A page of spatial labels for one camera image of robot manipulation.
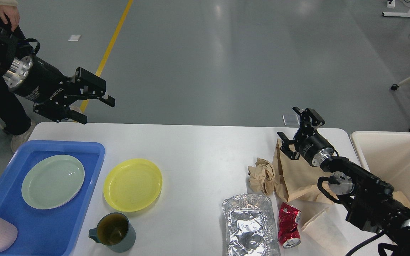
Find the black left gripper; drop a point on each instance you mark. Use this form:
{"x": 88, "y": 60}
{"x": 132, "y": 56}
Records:
{"x": 40, "y": 82}

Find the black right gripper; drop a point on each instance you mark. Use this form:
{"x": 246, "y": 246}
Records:
{"x": 308, "y": 143}

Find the yellow plastic plate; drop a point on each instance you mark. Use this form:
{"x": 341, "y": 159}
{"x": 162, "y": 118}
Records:
{"x": 133, "y": 185}

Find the dark teal mug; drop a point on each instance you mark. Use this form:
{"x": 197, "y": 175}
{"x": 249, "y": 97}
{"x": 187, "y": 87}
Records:
{"x": 115, "y": 231}

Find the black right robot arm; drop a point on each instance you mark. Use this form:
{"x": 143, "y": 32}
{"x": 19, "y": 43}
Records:
{"x": 367, "y": 198}

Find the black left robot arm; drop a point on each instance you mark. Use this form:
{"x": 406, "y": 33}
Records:
{"x": 11, "y": 47}

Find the person's hand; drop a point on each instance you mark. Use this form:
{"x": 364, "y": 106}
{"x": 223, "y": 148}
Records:
{"x": 10, "y": 16}

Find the brown paper bag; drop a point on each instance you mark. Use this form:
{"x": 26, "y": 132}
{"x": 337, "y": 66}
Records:
{"x": 296, "y": 179}

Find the crumpled brown paper ball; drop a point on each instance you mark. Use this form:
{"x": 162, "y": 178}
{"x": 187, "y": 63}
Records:
{"x": 261, "y": 177}

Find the person in black trousers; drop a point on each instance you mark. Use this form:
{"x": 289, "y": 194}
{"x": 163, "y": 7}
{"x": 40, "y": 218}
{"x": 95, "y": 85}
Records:
{"x": 12, "y": 113}

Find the pale green plate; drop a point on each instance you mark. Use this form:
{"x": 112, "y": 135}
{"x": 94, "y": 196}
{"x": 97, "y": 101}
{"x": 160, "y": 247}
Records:
{"x": 53, "y": 182}

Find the crushed red soda can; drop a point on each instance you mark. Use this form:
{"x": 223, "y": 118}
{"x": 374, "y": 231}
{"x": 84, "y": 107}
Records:
{"x": 288, "y": 221}

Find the white paper cup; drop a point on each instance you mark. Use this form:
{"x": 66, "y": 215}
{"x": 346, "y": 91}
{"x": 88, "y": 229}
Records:
{"x": 322, "y": 229}

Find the aluminium foil tray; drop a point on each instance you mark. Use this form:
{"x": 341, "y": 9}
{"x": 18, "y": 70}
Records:
{"x": 251, "y": 228}

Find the beige plastic bin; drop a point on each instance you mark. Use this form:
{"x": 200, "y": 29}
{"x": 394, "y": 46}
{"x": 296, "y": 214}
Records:
{"x": 386, "y": 155}

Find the blue plastic tray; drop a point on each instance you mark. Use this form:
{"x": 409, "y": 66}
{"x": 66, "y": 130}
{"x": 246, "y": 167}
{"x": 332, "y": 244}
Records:
{"x": 50, "y": 232}

